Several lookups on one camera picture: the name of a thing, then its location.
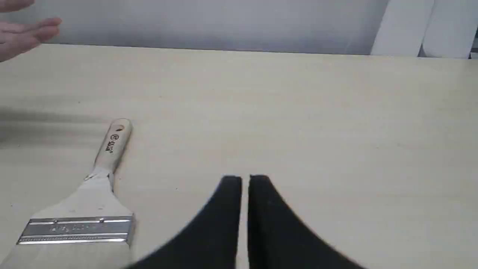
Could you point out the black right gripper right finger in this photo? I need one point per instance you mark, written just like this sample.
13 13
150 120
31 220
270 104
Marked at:
277 237

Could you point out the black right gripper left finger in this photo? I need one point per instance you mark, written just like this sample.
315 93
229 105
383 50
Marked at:
209 240

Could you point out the wide wooden paint brush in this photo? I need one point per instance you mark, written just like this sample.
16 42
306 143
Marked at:
90 229

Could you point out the person's bare hand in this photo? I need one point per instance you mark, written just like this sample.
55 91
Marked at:
16 39

